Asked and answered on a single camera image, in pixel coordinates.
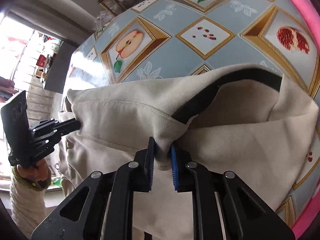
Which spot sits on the fruit pattern bed sheet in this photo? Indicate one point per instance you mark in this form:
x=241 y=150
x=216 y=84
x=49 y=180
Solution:
x=166 y=39

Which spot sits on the left forearm fuzzy sleeve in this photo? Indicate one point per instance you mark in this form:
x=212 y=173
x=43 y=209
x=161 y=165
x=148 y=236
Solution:
x=27 y=202

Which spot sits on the grey curtain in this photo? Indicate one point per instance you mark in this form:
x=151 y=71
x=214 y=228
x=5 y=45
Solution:
x=70 y=20

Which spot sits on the beige zip jacket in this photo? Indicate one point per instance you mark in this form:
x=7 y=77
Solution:
x=261 y=133

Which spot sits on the dark low cabinet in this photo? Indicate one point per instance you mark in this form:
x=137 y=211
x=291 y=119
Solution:
x=57 y=73

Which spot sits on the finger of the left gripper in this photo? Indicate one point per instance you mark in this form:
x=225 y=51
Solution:
x=68 y=126

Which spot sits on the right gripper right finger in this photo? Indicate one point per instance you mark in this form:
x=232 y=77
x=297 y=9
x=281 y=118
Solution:
x=224 y=206

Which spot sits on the left hand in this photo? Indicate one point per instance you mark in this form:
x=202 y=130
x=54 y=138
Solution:
x=39 y=172

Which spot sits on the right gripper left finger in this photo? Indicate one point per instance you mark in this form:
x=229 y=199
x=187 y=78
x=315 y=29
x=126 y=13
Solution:
x=101 y=207

